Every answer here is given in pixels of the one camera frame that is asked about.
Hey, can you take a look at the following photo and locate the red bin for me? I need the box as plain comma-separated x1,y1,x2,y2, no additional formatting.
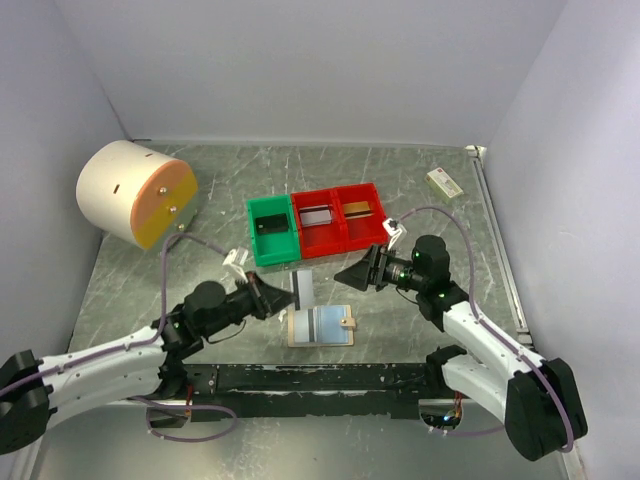
336,183,388,251
291,188,346,259

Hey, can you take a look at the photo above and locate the red bin right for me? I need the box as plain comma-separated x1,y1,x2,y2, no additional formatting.
336,183,388,251

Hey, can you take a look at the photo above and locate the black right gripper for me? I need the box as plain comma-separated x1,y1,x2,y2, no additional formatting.
334,243,426,292

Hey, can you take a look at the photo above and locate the black credit card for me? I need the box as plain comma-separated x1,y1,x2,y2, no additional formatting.
255,213,290,235

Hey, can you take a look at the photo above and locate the red bin middle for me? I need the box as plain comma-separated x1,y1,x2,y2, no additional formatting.
291,188,346,259

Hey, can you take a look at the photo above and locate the green plastic bin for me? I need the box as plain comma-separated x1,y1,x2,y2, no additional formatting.
247,195,301,267

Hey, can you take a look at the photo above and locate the small white cardboard box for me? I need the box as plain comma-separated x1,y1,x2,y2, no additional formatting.
425,167,464,203

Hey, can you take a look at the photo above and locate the tan card holder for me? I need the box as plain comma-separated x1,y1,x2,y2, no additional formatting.
287,305,357,348

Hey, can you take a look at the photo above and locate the silver VIP credit card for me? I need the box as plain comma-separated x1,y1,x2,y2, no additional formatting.
298,205,334,228

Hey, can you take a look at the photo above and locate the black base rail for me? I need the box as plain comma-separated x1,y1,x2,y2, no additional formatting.
146,362,454,420

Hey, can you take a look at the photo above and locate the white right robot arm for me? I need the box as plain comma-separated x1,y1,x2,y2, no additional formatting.
334,235,588,461

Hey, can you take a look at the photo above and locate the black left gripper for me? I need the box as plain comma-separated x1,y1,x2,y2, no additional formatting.
201,269,298,336

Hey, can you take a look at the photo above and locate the grey striped credit card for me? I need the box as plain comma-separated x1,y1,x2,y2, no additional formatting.
290,269,315,310

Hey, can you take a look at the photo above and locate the white cylinder with orange face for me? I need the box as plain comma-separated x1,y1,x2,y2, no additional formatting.
76,140,199,251

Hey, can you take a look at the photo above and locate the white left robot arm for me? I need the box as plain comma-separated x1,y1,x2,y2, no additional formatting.
1,272,297,454

